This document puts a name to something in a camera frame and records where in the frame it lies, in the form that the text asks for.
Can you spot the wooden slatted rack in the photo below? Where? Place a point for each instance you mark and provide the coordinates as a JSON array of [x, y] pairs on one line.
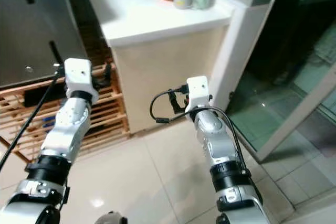
[[31, 116]]

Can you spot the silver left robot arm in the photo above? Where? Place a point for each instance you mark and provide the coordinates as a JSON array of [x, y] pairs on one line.
[[68, 124]]

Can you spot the white framed glass door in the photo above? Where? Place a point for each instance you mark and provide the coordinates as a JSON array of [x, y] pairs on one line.
[[244, 45]]

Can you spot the white-topped beige kitchen cabinet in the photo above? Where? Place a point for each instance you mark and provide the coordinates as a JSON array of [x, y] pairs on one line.
[[163, 72]]

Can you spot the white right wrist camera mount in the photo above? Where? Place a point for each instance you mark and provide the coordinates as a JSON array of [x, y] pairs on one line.
[[198, 90]]

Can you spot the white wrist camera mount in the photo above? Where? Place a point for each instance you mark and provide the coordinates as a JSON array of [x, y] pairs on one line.
[[198, 90], [80, 74]]

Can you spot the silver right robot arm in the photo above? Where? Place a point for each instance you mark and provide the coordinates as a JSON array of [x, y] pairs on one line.
[[215, 140]]

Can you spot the silver steel fridge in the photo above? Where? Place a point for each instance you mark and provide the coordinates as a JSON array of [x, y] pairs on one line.
[[31, 24]]

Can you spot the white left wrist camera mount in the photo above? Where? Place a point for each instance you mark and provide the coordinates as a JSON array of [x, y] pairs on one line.
[[80, 74]]

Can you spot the grey robot foot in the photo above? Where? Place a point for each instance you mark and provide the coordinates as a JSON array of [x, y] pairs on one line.
[[114, 217]]

